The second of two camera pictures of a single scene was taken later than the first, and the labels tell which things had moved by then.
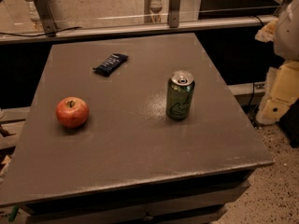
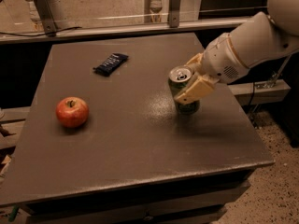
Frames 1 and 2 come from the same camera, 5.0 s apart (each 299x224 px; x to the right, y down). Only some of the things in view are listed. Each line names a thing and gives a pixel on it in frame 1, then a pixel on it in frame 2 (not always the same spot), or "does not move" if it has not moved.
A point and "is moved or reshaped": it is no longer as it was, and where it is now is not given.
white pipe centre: (155, 4) does not move
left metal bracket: (43, 10) does not move
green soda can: (180, 87) is moved or reshaped
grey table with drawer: (134, 130) does not move
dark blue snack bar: (112, 63) does not move
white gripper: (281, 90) → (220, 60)
